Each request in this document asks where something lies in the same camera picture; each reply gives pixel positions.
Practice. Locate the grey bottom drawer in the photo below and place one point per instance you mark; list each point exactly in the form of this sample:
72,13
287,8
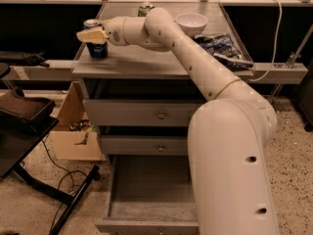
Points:
149,195

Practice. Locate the grey drawer cabinet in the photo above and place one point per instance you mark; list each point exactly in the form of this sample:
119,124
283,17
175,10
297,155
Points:
101,86

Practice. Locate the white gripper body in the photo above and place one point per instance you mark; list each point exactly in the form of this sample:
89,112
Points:
113,30

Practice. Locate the blue pepsi can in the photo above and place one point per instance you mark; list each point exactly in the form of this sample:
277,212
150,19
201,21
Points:
97,51

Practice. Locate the green soda can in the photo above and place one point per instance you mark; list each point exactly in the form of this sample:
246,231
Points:
144,9

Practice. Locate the grey drawer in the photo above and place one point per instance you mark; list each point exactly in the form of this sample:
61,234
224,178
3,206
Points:
139,113
149,195
144,145

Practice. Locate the black chair stand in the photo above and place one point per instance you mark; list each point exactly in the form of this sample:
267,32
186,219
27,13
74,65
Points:
18,139

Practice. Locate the grey middle drawer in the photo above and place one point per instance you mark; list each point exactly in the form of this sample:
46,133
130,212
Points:
144,145

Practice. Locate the blue chip bag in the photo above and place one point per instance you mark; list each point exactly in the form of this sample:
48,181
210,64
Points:
223,49

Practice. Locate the cardboard box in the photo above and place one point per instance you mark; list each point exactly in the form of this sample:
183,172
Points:
74,137

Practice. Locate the white bowl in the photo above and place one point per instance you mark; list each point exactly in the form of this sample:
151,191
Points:
191,23

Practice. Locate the grey metal rail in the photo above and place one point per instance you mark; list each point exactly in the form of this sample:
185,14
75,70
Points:
262,73

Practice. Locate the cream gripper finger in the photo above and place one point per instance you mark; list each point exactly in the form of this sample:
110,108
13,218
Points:
95,35

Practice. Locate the grey top drawer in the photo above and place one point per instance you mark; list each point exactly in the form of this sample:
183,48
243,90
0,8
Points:
139,113

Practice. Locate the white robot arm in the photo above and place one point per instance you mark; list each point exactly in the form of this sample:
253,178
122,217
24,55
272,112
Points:
226,135

